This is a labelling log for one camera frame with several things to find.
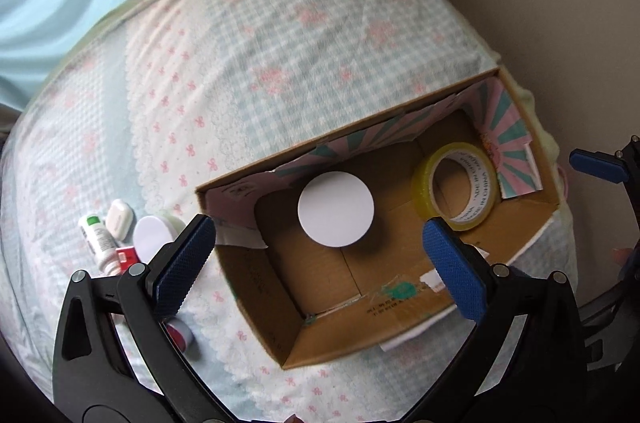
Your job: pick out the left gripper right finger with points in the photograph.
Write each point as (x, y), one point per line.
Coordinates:
(524, 361)

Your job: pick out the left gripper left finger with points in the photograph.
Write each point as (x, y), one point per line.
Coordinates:
(114, 360)

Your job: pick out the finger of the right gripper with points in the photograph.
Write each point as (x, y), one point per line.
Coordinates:
(601, 165)

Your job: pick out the red lid round tin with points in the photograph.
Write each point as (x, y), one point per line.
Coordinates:
(180, 333)

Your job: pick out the yellow packing tape roll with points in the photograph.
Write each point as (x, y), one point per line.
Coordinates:
(456, 183)

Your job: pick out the red rectangular box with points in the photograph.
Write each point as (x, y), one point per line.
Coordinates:
(127, 256)

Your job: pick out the small white green bottle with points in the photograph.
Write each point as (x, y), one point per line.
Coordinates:
(101, 244)

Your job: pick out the white lid jar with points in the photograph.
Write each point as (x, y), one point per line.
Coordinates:
(152, 232)

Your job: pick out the white earbuds case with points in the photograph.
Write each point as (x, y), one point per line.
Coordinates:
(118, 219)

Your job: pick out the open cardboard box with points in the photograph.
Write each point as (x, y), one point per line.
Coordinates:
(309, 304)

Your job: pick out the checkered floral bed cover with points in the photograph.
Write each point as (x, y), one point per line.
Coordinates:
(163, 95)

